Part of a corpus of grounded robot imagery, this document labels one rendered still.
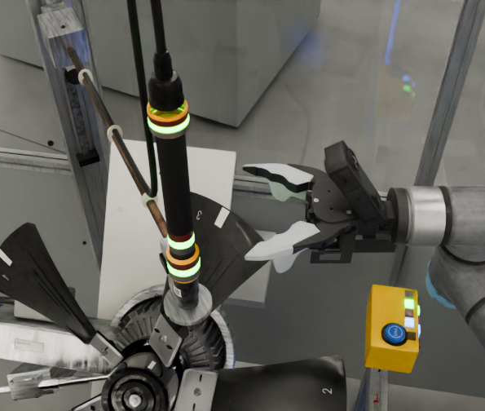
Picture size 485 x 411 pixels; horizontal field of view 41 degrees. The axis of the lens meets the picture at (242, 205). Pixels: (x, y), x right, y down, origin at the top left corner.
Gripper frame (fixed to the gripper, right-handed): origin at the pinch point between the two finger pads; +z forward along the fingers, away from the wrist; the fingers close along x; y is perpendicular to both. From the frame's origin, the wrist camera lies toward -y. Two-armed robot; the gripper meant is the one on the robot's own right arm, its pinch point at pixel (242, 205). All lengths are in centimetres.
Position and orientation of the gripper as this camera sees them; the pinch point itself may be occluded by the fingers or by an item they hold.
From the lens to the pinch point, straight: 79.7
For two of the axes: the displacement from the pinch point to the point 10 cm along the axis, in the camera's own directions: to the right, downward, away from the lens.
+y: 0.0, 6.8, 7.3
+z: -10.0, 0.1, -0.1
